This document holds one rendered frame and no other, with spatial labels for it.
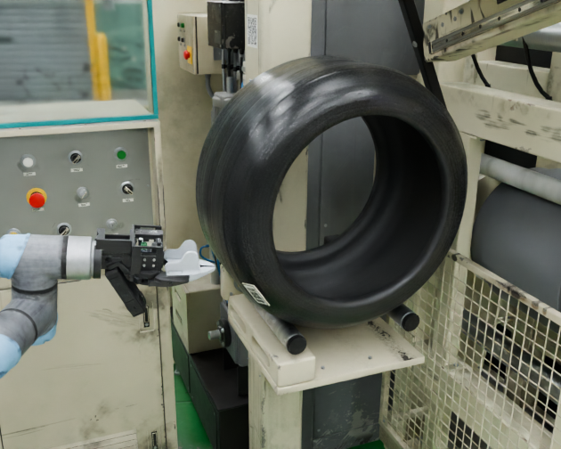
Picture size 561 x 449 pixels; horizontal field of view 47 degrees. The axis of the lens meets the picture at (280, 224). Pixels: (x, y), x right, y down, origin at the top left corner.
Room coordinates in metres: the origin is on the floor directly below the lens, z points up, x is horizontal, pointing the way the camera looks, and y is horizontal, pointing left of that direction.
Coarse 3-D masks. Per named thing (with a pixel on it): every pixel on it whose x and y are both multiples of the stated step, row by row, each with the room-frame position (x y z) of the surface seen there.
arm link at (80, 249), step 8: (72, 240) 1.02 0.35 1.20; (80, 240) 1.02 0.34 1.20; (88, 240) 1.03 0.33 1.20; (72, 248) 1.01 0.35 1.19; (80, 248) 1.01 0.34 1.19; (88, 248) 1.01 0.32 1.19; (72, 256) 1.00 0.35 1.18; (80, 256) 1.00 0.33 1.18; (88, 256) 1.00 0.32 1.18; (72, 264) 0.99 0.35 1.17; (80, 264) 1.00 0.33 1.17; (88, 264) 1.00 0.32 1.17; (72, 272) 0.99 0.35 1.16; (80, 272) 1.00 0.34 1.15; (88, 272) 1.00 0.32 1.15
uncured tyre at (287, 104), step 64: (320, 64) 1.33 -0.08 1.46; (256, 128) 1.20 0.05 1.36; (320, 128) 1.20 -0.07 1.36; (384, 128) 1.57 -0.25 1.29; (448, 128) 1.32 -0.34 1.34; (256, 192) 1.16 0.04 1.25; (384, 192) 1.58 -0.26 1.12; (448, 192) 1.31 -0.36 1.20; (256, 256) 1.16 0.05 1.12; (320, 256) 1.51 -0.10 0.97; (384, 256) 1.50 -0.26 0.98; (320, 320) 1.21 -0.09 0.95
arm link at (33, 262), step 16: (0, 240) 1.00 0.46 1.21; (16, 240) 1.00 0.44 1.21; (32, 240) 1.00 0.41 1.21; (48, 240) 1.01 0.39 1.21; (64, 240) 1.02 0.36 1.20; (0, 256) 0.97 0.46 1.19; (16, 256) 0.98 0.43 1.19; (32, 256) 0.98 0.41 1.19; (48, 256) 0.99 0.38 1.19; (64, 256) 0.99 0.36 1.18; (0, 272) 0.97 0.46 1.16; (16, 272) 0.98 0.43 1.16; (32, 272) 0.98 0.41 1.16; (48, 272) 0.99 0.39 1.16; (64, 272) 0.99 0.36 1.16; (32, 288) 0.98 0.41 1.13; (48, 288) 0.99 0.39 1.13
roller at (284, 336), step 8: (264, 312) 1.32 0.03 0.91; (264, 320) 1.32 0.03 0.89; (272, 320) 1.28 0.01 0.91; (280, 320) 1.27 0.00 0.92; (272, 328) 1.27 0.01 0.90; (280, 328) 1.24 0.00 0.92; (288, 328) 1.23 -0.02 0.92; (296, 328) 1.24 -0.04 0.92; (280, 336) 1.22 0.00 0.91; (288, 336) 1.20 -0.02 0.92; (296, 336) 1.20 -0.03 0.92; (288, 344) 1.19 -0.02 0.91; (296, 344) 1.19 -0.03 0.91; (304, 344) 1.20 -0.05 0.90; (296, 352) 1.19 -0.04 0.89
